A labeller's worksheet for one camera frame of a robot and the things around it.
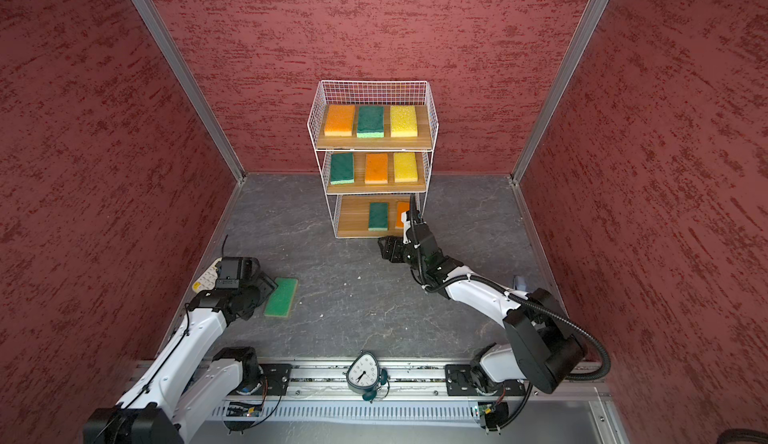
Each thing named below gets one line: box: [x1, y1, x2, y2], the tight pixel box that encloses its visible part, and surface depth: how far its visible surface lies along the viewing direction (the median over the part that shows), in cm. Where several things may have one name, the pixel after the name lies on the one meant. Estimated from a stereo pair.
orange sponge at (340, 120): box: [324, 104, 355, 136], surface depth 75 cm
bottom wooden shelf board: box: [336, 194, 411, 237], surface depth 108 cm
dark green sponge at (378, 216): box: [368, 202, 389, 231], surface depth 107 cm
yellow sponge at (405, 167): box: [394, 152, 419, 183], surface depth 89 cm
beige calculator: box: [192, 257, 223, 293], surface depth 92 cm
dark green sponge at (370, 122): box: [356, 106, 384, 138], surface depth 76 cm
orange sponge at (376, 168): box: [365, 153, 388, 184], surface depth 89 cm
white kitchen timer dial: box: [346, 350, 380, 394], surface depth 74 cm
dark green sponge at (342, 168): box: [330, 152, 355, 185], surface depth 89 cm
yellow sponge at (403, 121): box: [390, 105, 418, 137], surface depth 76 cm
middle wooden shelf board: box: [326, 152, 427, 194], surface depth 87 cm
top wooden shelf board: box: [316, 105, 432, 150], surface depth 74 cm
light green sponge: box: [264, 278, 299, 317], surface depth 88 cm
